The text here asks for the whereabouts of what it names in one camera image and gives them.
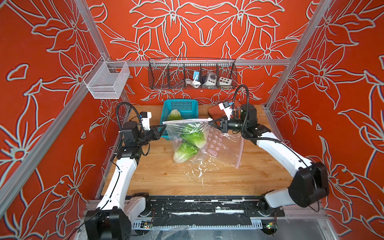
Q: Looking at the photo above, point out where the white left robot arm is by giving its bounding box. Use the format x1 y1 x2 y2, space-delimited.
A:
85 121 166 240

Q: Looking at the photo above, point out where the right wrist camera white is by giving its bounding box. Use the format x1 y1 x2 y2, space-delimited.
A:
219 101 234 120

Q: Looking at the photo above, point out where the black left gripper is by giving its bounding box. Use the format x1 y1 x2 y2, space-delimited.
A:
135 124 165 148

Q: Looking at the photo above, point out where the green chinese cabbage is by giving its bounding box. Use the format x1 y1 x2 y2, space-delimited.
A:
168 122 209 164
167 109 183 121

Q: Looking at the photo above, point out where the white power adapter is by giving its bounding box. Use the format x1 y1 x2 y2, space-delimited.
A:
204 72 217 87

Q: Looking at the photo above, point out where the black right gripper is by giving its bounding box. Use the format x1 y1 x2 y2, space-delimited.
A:
209 117 249 135

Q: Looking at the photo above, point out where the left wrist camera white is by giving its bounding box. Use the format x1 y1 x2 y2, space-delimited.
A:
140 112 152 131

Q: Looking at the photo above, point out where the orange plastic tool case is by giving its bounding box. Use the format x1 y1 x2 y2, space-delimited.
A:
208 100 241 119

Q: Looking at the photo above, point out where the blue white charger with cable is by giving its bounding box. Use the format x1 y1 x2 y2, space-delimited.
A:
185 71 201 88

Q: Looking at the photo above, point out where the black corrugated left cable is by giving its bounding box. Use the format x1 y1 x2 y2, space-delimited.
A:
115 101 142 133

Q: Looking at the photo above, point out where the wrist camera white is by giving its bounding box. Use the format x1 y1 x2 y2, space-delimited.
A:
140 112 152 131
219 101 234 120

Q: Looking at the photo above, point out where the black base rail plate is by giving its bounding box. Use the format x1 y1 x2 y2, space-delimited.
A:
139 196 285 228

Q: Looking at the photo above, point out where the clear acrylic wall box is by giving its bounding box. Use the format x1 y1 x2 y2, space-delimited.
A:
84 62 131 100

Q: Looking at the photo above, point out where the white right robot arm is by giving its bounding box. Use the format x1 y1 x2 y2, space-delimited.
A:
210 102 330 214

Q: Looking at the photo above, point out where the black corrugated right cable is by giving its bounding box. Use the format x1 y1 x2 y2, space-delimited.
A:
232 84 250 133

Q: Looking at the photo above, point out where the black wire wall basket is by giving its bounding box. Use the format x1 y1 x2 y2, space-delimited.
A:
148 57 238 90

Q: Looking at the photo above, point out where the white socket cube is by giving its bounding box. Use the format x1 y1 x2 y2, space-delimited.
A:
219 77 232 88

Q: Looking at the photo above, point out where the black corrugated cable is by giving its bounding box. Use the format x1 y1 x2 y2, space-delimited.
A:
115 101 142 133
232 84 250 133

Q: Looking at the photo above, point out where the teal plastic basket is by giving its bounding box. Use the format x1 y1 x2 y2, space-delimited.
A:
160 99 199 124

